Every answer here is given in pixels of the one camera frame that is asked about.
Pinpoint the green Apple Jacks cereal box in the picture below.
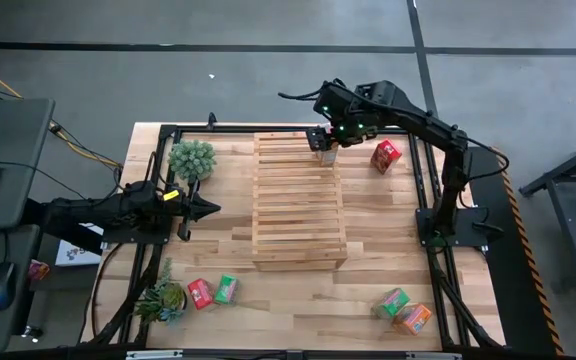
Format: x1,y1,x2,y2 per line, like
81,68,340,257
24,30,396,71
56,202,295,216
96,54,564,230
371,287,412,320
213,273,242,306

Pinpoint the small pink packet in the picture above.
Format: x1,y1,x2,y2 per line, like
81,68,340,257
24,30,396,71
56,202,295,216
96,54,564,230
27,259,52,281

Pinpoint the red Froot Loops cereal box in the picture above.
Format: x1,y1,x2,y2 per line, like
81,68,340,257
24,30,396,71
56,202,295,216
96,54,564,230
186,277,217,311
369,138,403,175

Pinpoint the orange Mini Wheats cereal box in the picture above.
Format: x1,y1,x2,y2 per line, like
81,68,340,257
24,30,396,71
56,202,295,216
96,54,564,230
316,143,340,168
391,302,433,337

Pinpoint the pale green plant, white pot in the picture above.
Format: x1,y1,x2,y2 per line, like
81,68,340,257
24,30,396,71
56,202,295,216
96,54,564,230
166,138,218,184

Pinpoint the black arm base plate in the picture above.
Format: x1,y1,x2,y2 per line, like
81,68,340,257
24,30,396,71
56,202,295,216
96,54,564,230
100,227,174,247
415,205,492,249

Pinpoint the black mat with hazard stripe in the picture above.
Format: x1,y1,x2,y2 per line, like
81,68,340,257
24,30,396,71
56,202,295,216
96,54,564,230
467,144,567,356

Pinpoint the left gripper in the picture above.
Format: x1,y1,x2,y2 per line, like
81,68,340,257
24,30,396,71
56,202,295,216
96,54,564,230
165,179,222,243

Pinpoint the black metal table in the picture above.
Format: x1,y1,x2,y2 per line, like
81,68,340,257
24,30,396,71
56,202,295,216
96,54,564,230
517,129,576,296

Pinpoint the black computer mouse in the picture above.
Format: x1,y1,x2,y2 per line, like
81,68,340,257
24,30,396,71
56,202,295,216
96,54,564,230
0,261,18,311

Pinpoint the dark green succulent plant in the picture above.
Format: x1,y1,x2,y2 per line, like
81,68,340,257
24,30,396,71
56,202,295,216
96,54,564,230
132,257,189,326

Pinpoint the white printed cardboard box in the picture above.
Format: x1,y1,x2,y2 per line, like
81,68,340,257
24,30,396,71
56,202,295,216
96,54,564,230
55,222,107,268

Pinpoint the black aluminium rig frame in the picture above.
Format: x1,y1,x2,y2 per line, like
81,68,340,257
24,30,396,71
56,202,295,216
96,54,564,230
81,112,507,351

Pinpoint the slatted wooden shelf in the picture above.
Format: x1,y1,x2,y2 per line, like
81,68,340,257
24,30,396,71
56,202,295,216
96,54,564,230
251,130,349,273

